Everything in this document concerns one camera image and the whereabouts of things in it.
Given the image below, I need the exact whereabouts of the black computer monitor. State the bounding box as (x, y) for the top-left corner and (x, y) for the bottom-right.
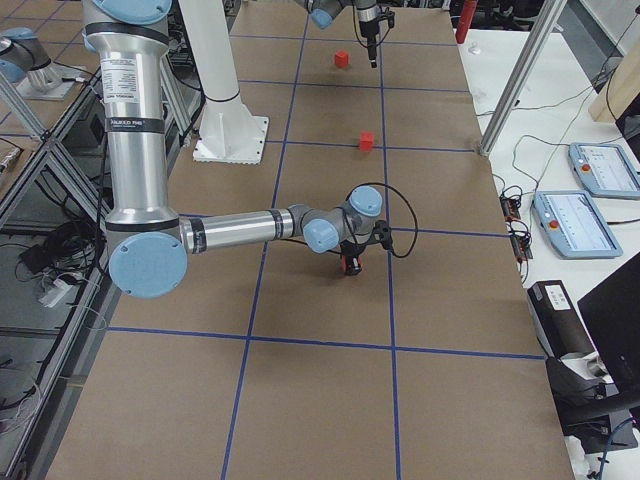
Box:
(546, 256), (639, 454)

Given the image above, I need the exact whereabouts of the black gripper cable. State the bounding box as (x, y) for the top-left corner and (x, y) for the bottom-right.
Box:
(349, 182), (421, 259)

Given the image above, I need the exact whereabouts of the teach pendant tablet near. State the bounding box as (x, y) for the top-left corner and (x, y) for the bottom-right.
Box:
(533, 190), (623, 260)

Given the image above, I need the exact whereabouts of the red circuit board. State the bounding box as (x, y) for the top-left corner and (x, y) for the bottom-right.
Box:
(499, 195), (521, 221)

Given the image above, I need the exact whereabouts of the aluminium frame rack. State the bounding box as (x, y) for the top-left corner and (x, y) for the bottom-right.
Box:
(0, 29), (206, 480)

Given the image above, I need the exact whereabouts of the teach pendant tablet far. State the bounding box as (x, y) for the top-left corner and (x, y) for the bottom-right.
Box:
(569, 143), (639, 200)

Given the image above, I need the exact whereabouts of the red cube block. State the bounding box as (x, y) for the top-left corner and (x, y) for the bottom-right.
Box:
(358, 131), (375, 152)
(334, 50), (350, 69)

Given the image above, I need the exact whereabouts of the teach pendant tablet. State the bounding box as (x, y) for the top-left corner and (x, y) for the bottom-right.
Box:
(533, 190), (623, 260)
(569, 143), (639, 200)

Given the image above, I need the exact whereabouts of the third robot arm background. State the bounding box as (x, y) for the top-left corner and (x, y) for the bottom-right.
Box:
(1, 27), (86, 100)

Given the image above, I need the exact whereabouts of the black power adapter box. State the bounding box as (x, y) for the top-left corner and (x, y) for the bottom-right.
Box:
(527, 280), (595, 359)

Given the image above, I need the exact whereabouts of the red cylinder bottle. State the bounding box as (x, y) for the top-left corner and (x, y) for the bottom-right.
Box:
(455, 0), (478, 45)

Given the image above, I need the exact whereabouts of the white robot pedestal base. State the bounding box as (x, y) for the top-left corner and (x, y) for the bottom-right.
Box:
(179, 0), (269, 164)

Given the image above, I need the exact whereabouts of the aluminium frame post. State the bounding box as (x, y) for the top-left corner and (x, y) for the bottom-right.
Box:
(478, 0), (567, 157)

